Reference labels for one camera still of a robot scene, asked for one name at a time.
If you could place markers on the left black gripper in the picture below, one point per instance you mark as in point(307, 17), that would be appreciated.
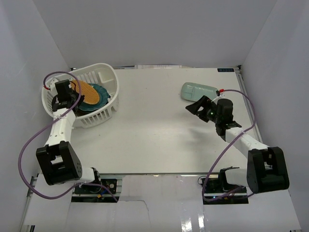
point(73, 98)

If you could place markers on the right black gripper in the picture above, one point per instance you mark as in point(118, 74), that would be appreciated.
point(205, 103)

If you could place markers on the orange woven round plate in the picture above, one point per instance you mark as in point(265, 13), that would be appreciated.
point(90, 94)

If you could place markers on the light green rectangular plate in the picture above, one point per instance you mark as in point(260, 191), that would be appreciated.
point(193, 91)

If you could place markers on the teal scalloped round plate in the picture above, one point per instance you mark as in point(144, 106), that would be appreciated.
point(104, 98)

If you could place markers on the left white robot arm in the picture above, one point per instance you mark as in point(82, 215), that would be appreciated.
point(57, 159)

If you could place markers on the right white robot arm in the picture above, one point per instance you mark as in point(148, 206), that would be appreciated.
point(266, 168)

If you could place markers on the white plastic dish bin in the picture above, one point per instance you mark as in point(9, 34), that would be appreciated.
point(105, 76)

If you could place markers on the blue label sticker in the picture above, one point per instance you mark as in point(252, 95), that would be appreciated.
point(227, 70)

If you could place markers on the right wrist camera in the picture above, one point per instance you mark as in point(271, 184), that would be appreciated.
point(218, 93)

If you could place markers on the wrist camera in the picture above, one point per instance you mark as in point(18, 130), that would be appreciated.
point(218, 93)
point(50, 84)

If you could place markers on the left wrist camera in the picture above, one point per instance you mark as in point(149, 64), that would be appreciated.
point(50, 84)

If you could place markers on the aluminium frame rail right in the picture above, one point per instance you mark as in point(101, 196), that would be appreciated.
point(253, 120)

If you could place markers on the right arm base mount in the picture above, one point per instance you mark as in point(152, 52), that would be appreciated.
point(218, 191)

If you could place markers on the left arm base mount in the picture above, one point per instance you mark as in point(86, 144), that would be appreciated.
point(96, 194)

